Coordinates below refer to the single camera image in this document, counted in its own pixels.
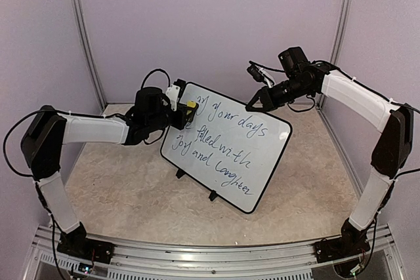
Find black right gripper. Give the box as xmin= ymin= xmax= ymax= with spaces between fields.
xmin=245 ymin=75 xmax=313 ymax=111

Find aluminium front rail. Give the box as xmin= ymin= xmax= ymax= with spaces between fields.
xmin=22 ymin=224 xmax=404 ymax=280

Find black whiteboard stand foot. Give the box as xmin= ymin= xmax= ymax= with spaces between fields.
xmin=209 ymin=190 xmax=219 ymax=202
xmin=176 ymin=169 xmax=186 ymax=179

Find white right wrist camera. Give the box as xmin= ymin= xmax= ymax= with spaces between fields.
xmin=247 ymin=61 xmax=276 ymax=88

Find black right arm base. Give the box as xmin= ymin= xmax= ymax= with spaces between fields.
xmin=313 ymin=219 xmax=377 ymax=279

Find aluminium corner post left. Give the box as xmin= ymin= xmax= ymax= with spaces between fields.
xmin=71 ymin=0 xmax=108 ymax=110

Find aluminium corner post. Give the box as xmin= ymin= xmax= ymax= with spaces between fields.
xmin=316 ymin=0 xmax=358 ymax=109
xmin=71 ymin=0 xmax=108 ymax=110

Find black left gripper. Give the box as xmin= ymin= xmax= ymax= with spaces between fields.
xmin=148 ymin=103 xmax=196 ymax=133

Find aluminium corner post right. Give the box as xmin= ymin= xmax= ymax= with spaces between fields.
xmin=316 ymin=0 xmax=358 ymax=109

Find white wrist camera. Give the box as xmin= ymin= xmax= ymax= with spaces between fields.
xmin=165 ymin=79 xmax=186 ymax=111
xmin=247 ymin=61 xmax=276 ymax=88

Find white whiteboard with black frame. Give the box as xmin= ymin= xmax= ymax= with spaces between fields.
xmin=160 ymin=82 xmax=293 ymax=214

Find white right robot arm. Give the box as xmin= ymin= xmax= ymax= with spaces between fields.
xmin=245 ymin=47 xmax=417 ymax=231

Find black left camera cable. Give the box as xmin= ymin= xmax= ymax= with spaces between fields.
xmin=141 ymin=68 xmax=171 ymax=92

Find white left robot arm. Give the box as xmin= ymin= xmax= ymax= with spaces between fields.
xmin=20 ymin=85 xmax=198 ymax=257

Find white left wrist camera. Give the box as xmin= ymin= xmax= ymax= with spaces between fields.
xmin=165 ymin=79 xmax=186 ymax=111

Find yellow black whiteboard eraser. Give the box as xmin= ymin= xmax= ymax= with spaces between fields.
xmin=186 ymin=100 xmax=199 ymax=114

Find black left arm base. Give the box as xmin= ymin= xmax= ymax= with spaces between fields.
xmin=57 ymin=222 xmax=115 ymax=266

